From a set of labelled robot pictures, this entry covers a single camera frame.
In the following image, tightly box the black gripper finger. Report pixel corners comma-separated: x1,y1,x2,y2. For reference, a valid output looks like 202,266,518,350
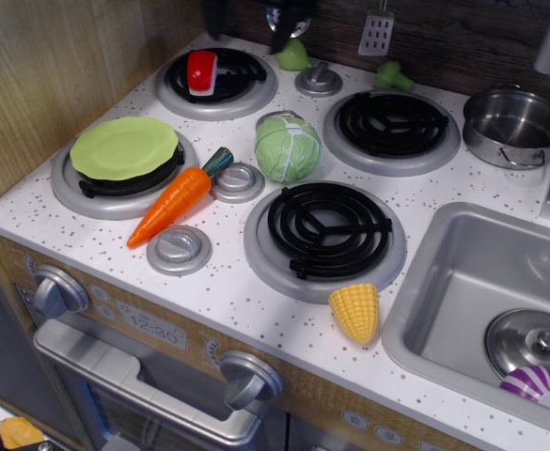
268,0,316,54
202,0,226,39

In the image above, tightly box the red white toy sushi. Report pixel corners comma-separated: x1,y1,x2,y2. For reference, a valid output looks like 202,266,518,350
187,50,218,97

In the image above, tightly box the light green toy plate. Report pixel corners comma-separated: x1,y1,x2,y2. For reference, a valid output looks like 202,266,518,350
70,117,179,181

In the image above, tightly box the hanging perforated ladle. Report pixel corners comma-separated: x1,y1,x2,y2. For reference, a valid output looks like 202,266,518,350
266,7,311,39

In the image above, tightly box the green toy pear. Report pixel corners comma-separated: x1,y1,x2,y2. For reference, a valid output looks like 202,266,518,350
275,39,312,70

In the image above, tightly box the back left black burner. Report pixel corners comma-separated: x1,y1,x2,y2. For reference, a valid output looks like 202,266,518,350
156,48,278,121

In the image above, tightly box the black burner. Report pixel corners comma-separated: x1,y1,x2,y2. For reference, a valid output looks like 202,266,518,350
156,48,278,121
244,181,407,304
322,91,461,178
51,134,199,220

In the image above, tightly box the back grey stove knob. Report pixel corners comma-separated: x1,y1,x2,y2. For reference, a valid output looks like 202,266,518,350
294,61,342,98

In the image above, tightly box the grey stove knob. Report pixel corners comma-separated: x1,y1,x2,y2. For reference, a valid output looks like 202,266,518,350
210,163,265,204
294,61,342,98
146,225,212,276

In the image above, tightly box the hanging slotted spatula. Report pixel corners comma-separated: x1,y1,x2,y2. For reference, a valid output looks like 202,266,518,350
358,1,395,56

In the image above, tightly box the green toy broccoli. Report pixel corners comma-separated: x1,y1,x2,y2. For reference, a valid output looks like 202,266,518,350
375,61,414,92

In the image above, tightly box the green toy cabbage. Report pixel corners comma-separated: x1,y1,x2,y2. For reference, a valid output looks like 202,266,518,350
255,110,322,183

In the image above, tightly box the back right black burner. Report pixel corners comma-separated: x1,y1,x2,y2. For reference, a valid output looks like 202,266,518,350
322,91,461,178

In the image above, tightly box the middle grey stove knob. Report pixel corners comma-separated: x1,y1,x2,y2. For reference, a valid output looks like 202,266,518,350
210,163,265,204

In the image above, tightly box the orange toy carrot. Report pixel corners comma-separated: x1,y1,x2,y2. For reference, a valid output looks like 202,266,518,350
127,148,234,248

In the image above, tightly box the front left black burner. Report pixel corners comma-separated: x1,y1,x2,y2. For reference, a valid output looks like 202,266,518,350
51,134,199,220

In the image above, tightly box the front right black burner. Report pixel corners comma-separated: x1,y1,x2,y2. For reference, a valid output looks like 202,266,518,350
244,181,407,304

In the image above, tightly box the front grey stove knob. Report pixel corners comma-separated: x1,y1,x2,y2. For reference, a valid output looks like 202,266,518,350
146,225,212,276

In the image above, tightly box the small steel pot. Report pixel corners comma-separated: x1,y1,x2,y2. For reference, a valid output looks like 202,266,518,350
463,85,550,170

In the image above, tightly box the yellow toy corn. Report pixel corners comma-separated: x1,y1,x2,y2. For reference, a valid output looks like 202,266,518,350
328,283,379,345

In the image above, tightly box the grey sink basin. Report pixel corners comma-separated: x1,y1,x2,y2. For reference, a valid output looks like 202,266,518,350
383,203,550,432

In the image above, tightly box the oven clock display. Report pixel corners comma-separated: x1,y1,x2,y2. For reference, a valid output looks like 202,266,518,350
117,301,188,350

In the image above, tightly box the left oven dial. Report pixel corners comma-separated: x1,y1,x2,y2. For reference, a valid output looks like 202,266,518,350
32,265,90,319

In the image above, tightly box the oven dial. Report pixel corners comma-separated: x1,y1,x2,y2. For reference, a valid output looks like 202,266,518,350
220,350,284,411
32,265,90,319

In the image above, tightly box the right oven dial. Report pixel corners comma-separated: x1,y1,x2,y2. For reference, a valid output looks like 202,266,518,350
220,350,284,411

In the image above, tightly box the steel pot lid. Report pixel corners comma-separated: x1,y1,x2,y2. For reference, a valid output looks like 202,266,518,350
484,309,550,377

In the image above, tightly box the purple white toy onion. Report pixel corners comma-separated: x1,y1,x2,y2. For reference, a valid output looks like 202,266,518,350
499,365,550,409

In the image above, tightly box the orange object bottom left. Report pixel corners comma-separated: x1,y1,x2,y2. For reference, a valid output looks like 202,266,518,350
0,417,44,450

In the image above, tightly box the grey oven door handle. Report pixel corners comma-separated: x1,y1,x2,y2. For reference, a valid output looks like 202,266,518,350
34,320,261,450

